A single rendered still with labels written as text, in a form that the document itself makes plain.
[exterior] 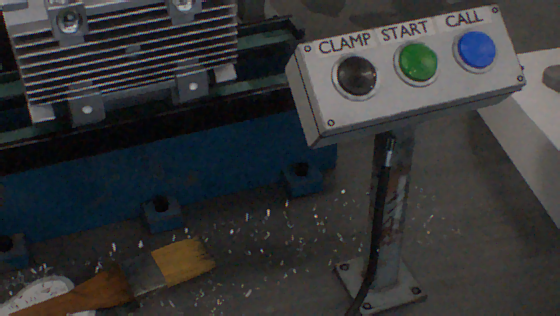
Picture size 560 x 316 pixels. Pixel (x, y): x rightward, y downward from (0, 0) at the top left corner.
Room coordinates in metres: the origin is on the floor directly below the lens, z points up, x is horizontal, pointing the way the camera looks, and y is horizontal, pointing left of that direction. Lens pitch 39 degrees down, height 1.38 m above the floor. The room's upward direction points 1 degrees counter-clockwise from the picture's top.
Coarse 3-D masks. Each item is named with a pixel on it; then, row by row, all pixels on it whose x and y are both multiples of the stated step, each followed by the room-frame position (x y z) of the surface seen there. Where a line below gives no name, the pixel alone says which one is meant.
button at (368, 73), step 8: (352, 56) 0.48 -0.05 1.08; (360, 56) 0.48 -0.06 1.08; (344, 64) 0.48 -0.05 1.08; (352, 64) 0.48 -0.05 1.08; (360, 64) 0.48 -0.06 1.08; (368, 64) 0.48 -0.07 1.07; (336, 72) 0.47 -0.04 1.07; (344, 72) 0.47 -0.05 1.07; (352, 72) 0.47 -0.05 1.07; (360, 72) 0.47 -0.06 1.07; (368, 72) 0.47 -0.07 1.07; (344, 80) 0.47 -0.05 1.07; (352, 80) 0.47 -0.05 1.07; (360, 80) 0.47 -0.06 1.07; (368, 80) 0.47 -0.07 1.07; (376, 80) 0.47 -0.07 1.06; (344, 88) 0.46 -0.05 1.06; (352, 88) 0.46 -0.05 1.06; (360, 88) 0.46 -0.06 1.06; (368, 88) 0.46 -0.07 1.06
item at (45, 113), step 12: (0, 0) 0.58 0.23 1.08; (12, 0) 0.58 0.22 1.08; (24, 0) 0.58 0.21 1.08; (216, 72) 0.64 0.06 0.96; (228, 72) 0.65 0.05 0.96; (216, 84) 0.64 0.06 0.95; (36, 108) 0.58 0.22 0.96; (48, 108) 0.59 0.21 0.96; (36, 120) 0.58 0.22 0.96; (48, 120) 0.58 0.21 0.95
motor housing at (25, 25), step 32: (32, 0) 0.60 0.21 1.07; (96, 0) 0.60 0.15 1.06; (128, 0) 0.60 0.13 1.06; (160, 0) 0.61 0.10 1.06; (224, 0) 0.64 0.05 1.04; (32, 32) 0.57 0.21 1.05; (96, 32) 0.59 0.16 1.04; (128, 32) 0.60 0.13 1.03; (160, 32) 0.61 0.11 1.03; (192, 32) 0.61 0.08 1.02; (224, 32) 0.63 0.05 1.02; (32, 64) 0.56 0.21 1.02; (64, 64) 0.58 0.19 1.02; (96, 64) 0.59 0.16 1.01; (128, 64) 0.59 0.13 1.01; (160, 64) 0.60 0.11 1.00; (192, 64) 0.62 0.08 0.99; (224, 64) 0.63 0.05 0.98; (32, 96) 0.57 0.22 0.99; (64, 96) 0.58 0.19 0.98; (128, 96) 0.60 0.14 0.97; (160, 96) 0.64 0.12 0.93
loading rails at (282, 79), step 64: (256, 64) 0.76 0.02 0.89; (0, 128) 0.66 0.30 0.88; (64, 128) 0.61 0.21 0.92; (128, 128) 0.61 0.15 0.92; (192, 128) 0.63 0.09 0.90; (256, 128) 0.66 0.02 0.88; (0, 192) 0.57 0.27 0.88; (64, 192) 0.59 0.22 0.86; (128, 192) 0.61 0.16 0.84; (192, 192) 0.63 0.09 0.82; (0, 256) 0.53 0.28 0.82
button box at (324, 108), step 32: (384, 32) 0.51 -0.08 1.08; (416, 32) 0.51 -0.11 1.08; (448, 32) 0.52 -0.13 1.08; (288, 64) 0.51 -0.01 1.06; (320, 64) 0.48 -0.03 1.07; (384, 64) 0.49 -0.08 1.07; (448, 64) 0.50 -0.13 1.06; (512, 64) 0.51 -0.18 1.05; (320, 96) 0.46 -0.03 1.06; (352, 96) 0.46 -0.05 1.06; (384, 96) 0.47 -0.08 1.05; (416, 96) 0.47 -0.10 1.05; (448, 96) 0.48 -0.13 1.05; (480, 96) 0.48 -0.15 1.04; (320, 128) 0.45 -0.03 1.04; (352, 128) 0.45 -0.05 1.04; (384, 128) 0.48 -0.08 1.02
